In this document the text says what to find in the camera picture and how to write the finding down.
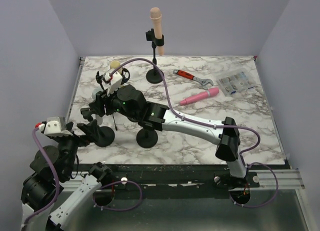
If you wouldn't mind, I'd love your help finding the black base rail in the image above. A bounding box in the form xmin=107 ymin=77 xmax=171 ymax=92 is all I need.
xmin=62 ymin=162 xmax=261 ymax=199

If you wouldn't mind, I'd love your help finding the peach microphone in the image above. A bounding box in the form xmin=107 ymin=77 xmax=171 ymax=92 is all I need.
xmin=150 ymin=7 xmax=165 ymax=56

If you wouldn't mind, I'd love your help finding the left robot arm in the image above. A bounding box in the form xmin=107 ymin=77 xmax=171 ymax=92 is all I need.
xmin=21 ymin=116 xmax=115 ymax=231

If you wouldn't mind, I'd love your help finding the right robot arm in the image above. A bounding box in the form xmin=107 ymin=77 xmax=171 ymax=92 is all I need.
xmin=88 ymin=85 xmax=248 ymax=187

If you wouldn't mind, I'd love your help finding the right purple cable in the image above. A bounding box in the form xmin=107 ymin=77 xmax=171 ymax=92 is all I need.
xmin=113 ymin=58 xmax=279 ymax=209

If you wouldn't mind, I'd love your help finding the red handled adjustable wrench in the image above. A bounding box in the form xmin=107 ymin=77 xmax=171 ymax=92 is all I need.
xmin=173 ymin=69 xmax=214 ymax=90

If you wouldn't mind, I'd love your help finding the white grey-headed microphone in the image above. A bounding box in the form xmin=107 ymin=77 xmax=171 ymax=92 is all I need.
xmin=91 ymin=87 xmax=103 ymax=126

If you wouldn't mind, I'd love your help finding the black shock-mount round-base stand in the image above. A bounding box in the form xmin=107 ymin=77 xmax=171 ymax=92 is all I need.
xmin=136 ymin=128 xmax=158 ymax=149

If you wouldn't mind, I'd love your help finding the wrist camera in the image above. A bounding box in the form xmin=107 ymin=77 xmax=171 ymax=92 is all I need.
xmin=35 ymin=116 xmax=73 ymax=137
xmin=102 ymin=71 xmax=123 ymax=97

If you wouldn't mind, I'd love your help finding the clear plastic parts box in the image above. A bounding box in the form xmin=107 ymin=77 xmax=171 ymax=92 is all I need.
xmin=216 ymin=68 xmax=256 ymax=96

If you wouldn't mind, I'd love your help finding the black tripod shock-mount stand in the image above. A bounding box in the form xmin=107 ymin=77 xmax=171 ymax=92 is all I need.
xmin=95 ymin=67 xmax=131 ymax=131

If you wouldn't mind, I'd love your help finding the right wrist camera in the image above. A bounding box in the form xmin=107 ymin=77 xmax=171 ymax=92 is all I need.
xmin=102 ymin=71 xmax=123 ymax=97

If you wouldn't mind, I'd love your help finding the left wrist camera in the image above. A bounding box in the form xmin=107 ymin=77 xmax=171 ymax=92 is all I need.
xmin=35 ymin=116 xmax=73 ymax=137

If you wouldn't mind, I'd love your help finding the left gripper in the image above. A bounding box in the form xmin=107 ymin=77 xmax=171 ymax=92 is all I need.
xmin=55 ymin=118 xmax=100 ymax=179

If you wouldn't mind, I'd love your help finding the black clip round-base stand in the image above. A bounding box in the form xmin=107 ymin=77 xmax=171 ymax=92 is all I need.
xmin=80 ymin=107 xmax=116 ymax=148

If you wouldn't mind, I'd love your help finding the beige microphone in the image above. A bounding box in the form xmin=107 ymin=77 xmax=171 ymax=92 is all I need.
xmin=109 ymin=60 xmax=121 ymax=69

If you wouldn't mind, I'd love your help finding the pink microphone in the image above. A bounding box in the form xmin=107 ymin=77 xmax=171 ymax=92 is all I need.
xmin=179 ymin=87 xmax=220 ymax=106

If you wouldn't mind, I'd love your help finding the tall black round-base stand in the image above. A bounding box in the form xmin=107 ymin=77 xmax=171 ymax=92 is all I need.
xmin=145 ymin=28 xmax=164 ymax=84

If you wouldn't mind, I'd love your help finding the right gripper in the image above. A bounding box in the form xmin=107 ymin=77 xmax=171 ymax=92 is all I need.
xmin=89 ymin=82 xmax=139 ymax=122

